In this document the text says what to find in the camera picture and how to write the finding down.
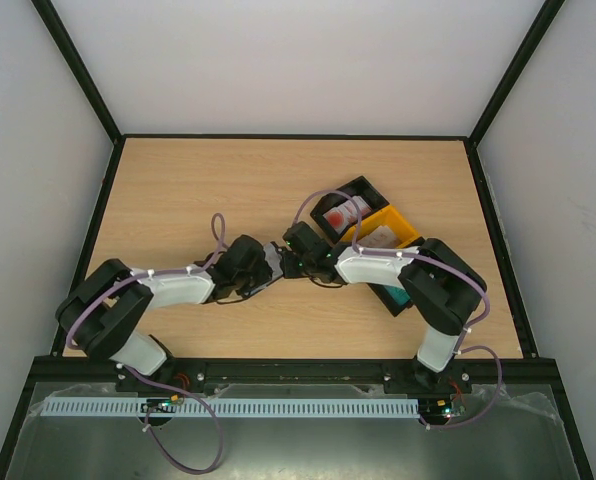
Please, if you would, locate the black frame post left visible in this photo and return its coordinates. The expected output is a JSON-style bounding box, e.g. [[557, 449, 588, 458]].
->
[[31, 0, 122, 144]]

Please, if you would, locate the teal card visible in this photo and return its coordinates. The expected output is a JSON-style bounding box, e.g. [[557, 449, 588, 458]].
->
[[385, 286, 410, 307]]

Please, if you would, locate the controller board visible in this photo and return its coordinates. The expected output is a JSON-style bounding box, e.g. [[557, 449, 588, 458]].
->
[[138, 394, 185, 427], [418, 393, 467, 426]]

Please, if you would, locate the light blue slotted cable duct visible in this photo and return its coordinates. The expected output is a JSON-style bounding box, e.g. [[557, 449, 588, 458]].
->
[[40, 397, 419, 419]]

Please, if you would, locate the black tray compartment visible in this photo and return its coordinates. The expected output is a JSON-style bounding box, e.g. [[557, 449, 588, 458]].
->
[[369, 284, 413, 317], [310, 176, 388, 243]]

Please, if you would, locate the yellow tray middle compartment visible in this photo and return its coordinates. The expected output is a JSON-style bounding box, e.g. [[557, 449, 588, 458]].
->
[[340, 205, 421, 248]]

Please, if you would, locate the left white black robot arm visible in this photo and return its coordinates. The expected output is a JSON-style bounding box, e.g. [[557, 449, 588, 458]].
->
[[56, 235, 282, 376]]

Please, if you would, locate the left controller board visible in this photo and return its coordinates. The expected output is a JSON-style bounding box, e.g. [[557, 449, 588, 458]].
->
[[138, 394, 185, 427]]

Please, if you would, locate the black tray left compartment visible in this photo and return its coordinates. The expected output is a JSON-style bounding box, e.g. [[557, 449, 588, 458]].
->
[[310, 176, 388, 243]]

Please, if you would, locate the black frame post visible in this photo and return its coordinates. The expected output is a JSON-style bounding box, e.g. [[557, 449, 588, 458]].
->
[[31, 0, 122, 144], [467, 0, 566, 148]]

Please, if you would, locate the red striped card in tray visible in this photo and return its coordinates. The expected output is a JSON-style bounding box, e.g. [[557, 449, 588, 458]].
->
[[323, 196, 372, 233]]

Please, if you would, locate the black card holder wallet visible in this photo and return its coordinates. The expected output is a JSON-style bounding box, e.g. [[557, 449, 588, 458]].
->
[[247, 242, 284, 298]]

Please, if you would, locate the black frame post right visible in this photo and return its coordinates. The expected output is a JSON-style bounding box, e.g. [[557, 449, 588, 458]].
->
[[467, 0, 566, 148]]

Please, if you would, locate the right controller board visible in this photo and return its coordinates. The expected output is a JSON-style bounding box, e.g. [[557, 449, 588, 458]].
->
[[418, 393, 467, 426]]

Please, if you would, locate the black tray right compartment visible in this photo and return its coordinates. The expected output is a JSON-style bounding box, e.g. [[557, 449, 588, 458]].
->
[[369, 284, 413, 317]]

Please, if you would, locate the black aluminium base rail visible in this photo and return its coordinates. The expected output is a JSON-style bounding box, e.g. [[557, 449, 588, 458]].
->
[[30, 355, 562, 396]]

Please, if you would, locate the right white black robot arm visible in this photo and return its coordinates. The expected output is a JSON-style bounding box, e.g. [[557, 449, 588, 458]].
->
[[283, 221, 491, 392]]

